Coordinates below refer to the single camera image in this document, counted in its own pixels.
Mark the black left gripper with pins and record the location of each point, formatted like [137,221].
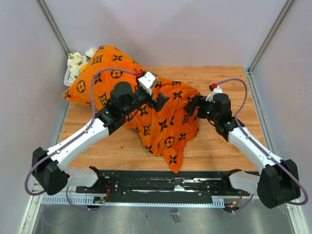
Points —
[158,105]

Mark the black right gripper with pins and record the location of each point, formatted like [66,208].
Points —
[199,101]

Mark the orange monogram pillowcase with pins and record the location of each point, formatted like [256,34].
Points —
[164,133]

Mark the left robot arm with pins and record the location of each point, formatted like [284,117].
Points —
[51,165]

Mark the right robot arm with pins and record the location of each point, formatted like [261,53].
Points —
[277,181]

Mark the yellow cloth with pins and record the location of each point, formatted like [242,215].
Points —
[82,68]

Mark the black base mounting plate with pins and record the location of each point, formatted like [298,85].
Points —
[202,182]

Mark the white plastic bin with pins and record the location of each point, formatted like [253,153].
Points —
[67,79]

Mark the floral patterned cloth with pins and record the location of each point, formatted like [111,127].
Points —
[76,60]

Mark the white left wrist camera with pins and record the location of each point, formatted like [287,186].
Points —
[147,82]

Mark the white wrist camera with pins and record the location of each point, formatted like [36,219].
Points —
[147,82]
[215,91]

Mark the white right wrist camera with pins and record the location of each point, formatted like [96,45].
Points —
[215,91]

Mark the right aluminium frame post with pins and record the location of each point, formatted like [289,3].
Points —
[270,35]

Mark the aluminium frame post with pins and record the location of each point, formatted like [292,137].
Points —
[270,35]
[53,25]

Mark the slotted aluminium cable rail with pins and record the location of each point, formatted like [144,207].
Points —
[138,199]

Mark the left aluminium frame post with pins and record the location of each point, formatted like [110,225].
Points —
[53,25]

